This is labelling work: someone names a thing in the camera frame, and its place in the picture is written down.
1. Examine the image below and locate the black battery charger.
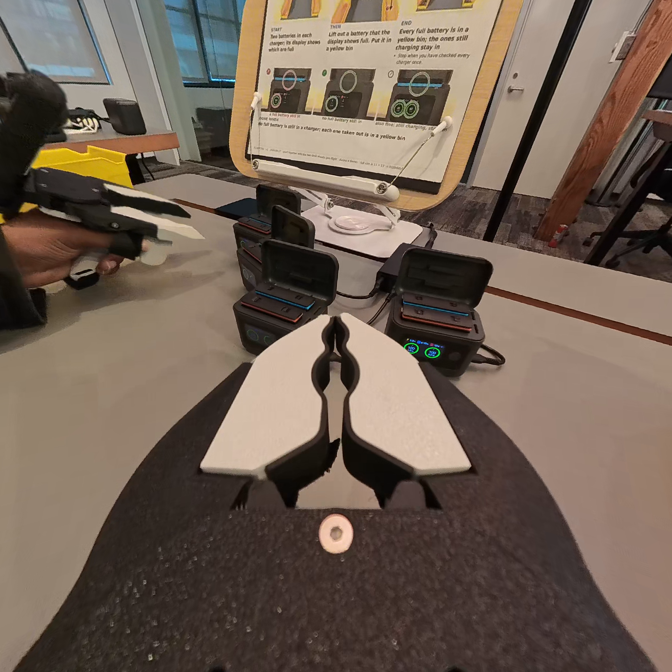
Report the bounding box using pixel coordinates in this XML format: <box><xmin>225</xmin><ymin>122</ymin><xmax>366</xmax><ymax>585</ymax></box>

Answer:
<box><xmin>385</xmin><ymin>258</ymin><xmax>494</xmax><ymax>377</ymax></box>
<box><xmin>233</xmin><ymin>184</ymin><xmax>303</xmax><ymax>250</ymax></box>
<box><xmin>240</xmin><ymin>205</ymin><xmax>316</xmax><ymax>292</ymax></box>
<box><xmin>232</xmin><ymin>240</ymin><xmax>340</xmax><ymax>356</ymax></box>

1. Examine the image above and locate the small black cube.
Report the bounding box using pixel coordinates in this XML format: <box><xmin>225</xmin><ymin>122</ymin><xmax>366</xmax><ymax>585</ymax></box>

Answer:
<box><xmin>102</xmin><ymin>98</ymin><xmax>149</xmax><ymax>136</ymax></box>

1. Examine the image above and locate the person's left hand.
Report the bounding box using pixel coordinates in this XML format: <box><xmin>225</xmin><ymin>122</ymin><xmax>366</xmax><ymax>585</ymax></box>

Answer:
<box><xmin>0</xmin><ymin>208</ymin><xmax>125</xmax><ymax>292</ymax></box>

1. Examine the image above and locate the black charging cable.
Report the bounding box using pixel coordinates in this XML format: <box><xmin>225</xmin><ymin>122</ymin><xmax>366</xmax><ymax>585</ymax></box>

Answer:
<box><xmin>336</xmin><ymin>282</ymin><xmax>391</xmax><ymax>303</ymax></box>
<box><xmin>473</xmin><ymin>343</ymin><xmax>508</xmax><ymax>369</ymax></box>

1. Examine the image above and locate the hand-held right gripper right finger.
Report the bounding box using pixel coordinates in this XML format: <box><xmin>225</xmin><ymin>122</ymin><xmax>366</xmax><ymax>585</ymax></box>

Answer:
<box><xmin>338</xmin><ymin>312</ymin><xmax>472</xmax><ymax>484</ymax></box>

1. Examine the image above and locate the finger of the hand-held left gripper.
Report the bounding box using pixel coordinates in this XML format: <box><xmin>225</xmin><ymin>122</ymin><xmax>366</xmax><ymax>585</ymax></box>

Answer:
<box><xmin>103</xmin><ymin>181</ymin><xmax>193</xmax><ymax>221</ymax></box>
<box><xmin>108</xmin><ymin>205</ymin><xmax>207</xmax><ymax>243</ymax></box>

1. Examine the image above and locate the thin metal wire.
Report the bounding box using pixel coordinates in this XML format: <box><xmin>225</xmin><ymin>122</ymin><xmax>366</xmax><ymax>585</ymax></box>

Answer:
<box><xmin>384</xmin><ymin>118</ymin><xmax>454</xmax><ymax>195</ymax></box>

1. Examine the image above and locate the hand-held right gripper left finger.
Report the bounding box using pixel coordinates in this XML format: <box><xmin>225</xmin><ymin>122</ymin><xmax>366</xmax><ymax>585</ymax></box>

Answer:
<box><xmin>200</xmin><ymin>313</ymin><xmax>339</xmax><ymax>484</ymax></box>

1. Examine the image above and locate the black usb hub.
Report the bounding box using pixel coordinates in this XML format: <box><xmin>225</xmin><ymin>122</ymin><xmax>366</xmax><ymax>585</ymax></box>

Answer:
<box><xmin>376</xmin><ymin>244</ymin><xmax>438</xmax><ymax>297</ymax></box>

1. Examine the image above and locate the large glass window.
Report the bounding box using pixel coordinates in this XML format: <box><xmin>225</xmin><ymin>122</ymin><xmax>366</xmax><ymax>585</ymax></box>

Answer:
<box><xmin>0</xmin><ymin>0</ymin><xmax>247</xmax><ymax>90</ymax></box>

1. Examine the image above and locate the white stand base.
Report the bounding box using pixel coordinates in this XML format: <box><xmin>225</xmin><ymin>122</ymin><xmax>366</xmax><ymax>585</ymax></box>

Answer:
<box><xmin>300</xmin><ymin>200</ymin><xmax>426</xmax><ymax>282</ymax></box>

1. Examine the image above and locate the wooden pillar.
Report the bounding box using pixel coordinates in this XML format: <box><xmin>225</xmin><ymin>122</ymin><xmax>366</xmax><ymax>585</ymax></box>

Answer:
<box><xmin>536</xmin><ymin>0</ymin><xmax>672</xmax><ymax>244</ymax></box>

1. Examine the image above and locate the black metal stand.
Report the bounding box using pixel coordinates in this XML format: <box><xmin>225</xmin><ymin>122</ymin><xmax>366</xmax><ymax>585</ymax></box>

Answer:
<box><xmin>481</xmin><ymin>0</ymin><xmax>580</xmax><ymax>244</ymax></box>

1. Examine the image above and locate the yellow plastic bin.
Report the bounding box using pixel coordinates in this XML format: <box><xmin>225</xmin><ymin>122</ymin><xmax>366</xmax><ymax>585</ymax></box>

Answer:
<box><xmin>30</xmin><ymin>145</ymin><xmax>135</xmax><ymax>192</ymax></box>

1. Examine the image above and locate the wooden sign board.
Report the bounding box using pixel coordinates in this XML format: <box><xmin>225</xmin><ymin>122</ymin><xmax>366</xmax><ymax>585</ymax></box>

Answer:
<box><xmin>229</xmin><ymin>0</ymin><xmax>524</xmax><ymax>211</ymax></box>

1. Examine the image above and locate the red-edged black battery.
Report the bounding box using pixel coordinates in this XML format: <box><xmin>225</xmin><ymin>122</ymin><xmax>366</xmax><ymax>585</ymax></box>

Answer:
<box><xmin>400</xmin><ymin>311</ymin><xmax>475</xmax><ymax>334</ymax></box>
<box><xmin>239</xmin><ymin>301</ymin><xmax>313</xmax><ymax>326</ymax></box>

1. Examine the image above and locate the person's left forearm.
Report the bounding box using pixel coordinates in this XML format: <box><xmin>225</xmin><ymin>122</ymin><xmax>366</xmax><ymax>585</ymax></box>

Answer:
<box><xmin>0</xmin><ymin>279</ymin><xmax>48</xmax><ymax>331</ymax></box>

